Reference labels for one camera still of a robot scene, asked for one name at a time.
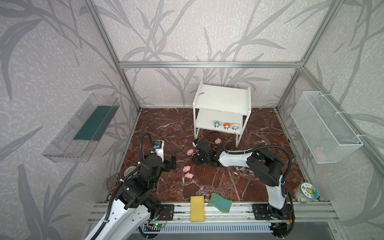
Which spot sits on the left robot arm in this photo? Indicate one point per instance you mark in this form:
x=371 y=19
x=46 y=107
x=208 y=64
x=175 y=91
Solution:
x=132 y=203

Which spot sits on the white wire mesh basket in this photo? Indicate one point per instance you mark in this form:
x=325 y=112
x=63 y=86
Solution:
x=322 y=125

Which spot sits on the clear plastic wall bin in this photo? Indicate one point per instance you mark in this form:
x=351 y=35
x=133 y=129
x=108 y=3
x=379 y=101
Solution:
x=79 y=138

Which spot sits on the green sponge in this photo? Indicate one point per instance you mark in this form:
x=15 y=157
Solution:
x=222 y=204

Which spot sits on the yellow sponge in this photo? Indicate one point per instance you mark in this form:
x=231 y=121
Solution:
x=197 y=209

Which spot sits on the pink pig toy cluster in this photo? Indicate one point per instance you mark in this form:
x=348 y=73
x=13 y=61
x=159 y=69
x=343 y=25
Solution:
x=186 y=169
x=189 y=175
x=190 y=152

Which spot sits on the white hooded blue cat figurine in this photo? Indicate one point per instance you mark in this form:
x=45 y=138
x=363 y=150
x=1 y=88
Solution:
x=235 y=127

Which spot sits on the pink pig toy lower cluster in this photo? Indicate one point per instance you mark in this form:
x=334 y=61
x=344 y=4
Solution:
x=189 y=175

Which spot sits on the pink item in basket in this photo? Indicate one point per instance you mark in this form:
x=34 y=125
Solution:
x=319 y=153

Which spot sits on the orange crab blue cat figurine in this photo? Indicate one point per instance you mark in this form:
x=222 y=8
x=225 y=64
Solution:
x=226 y=126

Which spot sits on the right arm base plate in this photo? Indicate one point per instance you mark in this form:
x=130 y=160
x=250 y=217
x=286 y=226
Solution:
x=268 y=213

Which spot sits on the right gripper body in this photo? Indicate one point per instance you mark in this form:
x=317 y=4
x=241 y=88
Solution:
x=199 y=153

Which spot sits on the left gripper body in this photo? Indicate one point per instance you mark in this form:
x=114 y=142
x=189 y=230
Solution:
x=171 y=161

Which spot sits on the white two-tier metal shelf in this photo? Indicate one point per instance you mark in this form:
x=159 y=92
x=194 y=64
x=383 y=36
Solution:
x=223 y=104

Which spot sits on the pink pig toy middle cluster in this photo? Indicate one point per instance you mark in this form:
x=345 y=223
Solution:
x=186 y=169

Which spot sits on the green blue cat figurine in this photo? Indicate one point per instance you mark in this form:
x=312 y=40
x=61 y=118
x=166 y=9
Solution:
x=216 y=124

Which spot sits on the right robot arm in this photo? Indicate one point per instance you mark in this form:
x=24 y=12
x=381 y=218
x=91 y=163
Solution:
x=264 y=164

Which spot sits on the pink pig toy upper cluster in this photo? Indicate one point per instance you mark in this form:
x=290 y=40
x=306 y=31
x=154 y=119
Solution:
x=190 y=152

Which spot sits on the green tape roll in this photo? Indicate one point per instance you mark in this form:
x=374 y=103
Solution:
x=305 y=193

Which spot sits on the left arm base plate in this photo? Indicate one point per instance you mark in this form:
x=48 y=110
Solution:
x=165 y=212

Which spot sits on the silver metal can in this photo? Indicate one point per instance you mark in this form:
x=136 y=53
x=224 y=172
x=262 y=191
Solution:
x=129 y=170

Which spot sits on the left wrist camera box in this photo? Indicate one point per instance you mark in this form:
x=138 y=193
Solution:
x=158 y=149

